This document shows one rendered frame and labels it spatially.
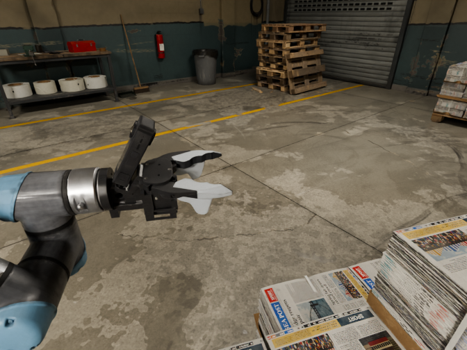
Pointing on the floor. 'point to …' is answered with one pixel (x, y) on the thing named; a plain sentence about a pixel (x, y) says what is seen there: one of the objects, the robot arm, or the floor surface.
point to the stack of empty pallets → (272, 75)
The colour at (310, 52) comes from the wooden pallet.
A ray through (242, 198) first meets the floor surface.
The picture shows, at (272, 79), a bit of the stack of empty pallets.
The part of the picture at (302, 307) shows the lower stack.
